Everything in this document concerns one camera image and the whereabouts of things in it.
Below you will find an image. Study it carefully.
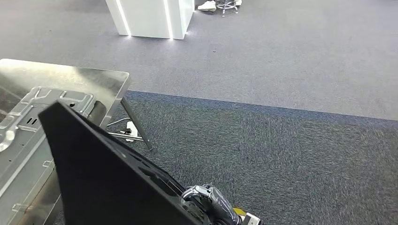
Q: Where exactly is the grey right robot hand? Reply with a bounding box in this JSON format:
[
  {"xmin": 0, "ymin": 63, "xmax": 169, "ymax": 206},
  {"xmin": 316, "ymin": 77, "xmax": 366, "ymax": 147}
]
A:
[{"xmin": 181, "ymin": 184, "xmax": 242, "ymax": 225}]

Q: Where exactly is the black plastic frame part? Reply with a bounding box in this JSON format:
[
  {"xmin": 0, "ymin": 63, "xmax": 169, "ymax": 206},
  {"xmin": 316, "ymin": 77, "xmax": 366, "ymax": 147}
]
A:
[{"xmin": 38, "ymin": 100, "xmax": 215, "ymax": 225}]

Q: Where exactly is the steel workbench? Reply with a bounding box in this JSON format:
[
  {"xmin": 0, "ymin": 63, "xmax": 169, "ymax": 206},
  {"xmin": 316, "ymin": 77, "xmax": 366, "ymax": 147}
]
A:
[{"xmin": 0, "ymin": 58, "xmax": 153, "ymax": 225}]

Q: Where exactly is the white power strip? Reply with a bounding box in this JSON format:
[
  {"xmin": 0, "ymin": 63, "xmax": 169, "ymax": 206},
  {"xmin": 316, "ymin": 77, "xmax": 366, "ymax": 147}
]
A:
[{"xmin": 125, "ymin": 120, "xmax": 139, "ymax": 143}]

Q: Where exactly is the chrome stool base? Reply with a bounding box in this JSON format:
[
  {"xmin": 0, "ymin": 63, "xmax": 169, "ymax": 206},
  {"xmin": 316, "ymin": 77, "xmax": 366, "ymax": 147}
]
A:
[{"xmin": 215, "ymin": 0, "xmax": 239, "ymax": 18}]

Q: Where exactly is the white lit pillar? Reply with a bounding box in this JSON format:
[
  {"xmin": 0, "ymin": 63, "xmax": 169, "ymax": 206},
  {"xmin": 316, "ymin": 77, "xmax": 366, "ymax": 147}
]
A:
[{"xmin": 105, "ymin": 0, "xmax": 196, "ymax": 40}]

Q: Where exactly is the stamped metal panel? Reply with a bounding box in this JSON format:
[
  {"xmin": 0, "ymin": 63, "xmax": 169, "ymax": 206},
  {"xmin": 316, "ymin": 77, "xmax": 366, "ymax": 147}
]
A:
[{"xmin": 0, "ymin": 86, "xmax": 96, "ymax": 225}]

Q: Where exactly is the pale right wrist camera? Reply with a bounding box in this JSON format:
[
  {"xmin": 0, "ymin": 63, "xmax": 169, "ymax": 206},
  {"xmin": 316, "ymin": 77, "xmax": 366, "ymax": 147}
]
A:
[{"xmin": 242, "ymin": 212, "xmax": 263, "ymax": 225}]

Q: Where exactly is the white power cable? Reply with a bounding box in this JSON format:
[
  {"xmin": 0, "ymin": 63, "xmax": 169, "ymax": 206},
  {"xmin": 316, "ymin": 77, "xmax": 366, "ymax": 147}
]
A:
[{"xmin": 106, "ymin": 117, "xmax": 131, "ymax": 128}]

